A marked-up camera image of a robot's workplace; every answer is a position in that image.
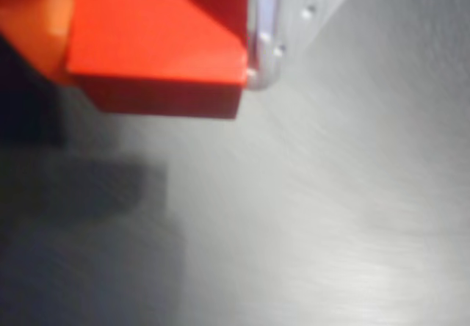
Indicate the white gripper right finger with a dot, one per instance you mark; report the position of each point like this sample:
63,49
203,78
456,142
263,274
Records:
290,6

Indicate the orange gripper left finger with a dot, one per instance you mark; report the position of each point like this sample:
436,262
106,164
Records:
33,14

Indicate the red cube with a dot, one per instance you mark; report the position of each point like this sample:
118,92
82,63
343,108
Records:
154,47

